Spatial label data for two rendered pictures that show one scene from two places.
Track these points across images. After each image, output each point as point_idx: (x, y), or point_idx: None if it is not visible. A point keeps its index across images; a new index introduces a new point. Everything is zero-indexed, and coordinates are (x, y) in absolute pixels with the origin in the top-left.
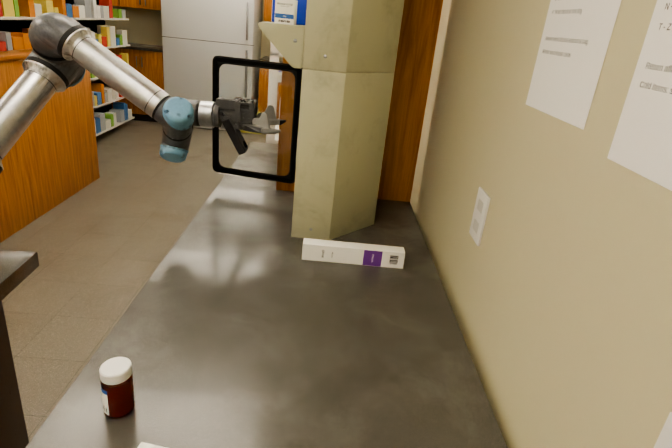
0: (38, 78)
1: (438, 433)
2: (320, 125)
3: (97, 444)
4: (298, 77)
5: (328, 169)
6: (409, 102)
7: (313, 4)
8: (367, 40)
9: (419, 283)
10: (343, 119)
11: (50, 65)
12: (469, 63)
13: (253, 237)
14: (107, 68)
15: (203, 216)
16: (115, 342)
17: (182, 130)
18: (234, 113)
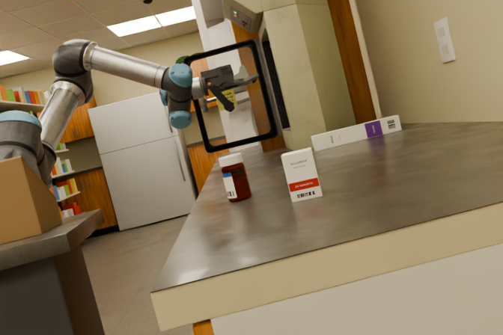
0: (66, 92)
1: (501, 133)
2: (290, 49)
3: (239, 206)
4: (254, 48)
5: (308, 82)
6: (344, 42)
7: None
8: None
9: (421, 127)
10: (306, 39)
11: (72, 81)
12: None
13: (267, 160)
14: (119, 60)
15: (217, 170)
16: (206, 196)
17: (186, 87)
18: (217, 78)
